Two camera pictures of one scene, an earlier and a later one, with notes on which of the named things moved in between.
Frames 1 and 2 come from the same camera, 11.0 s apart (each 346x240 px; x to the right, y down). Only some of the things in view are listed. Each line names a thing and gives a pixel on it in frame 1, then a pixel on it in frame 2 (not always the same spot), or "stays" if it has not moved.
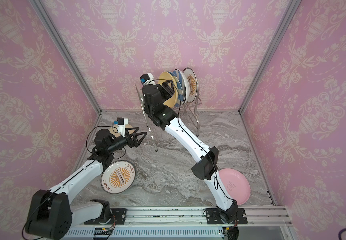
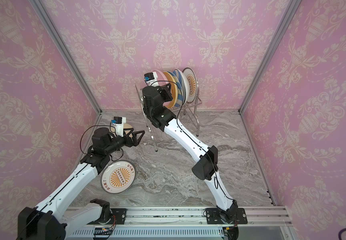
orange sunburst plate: x=192 y=83 stays
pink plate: x=235 y=185 -> x=162 y=78
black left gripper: x=134 y=143 stays
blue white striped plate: x=180 y=98 stays
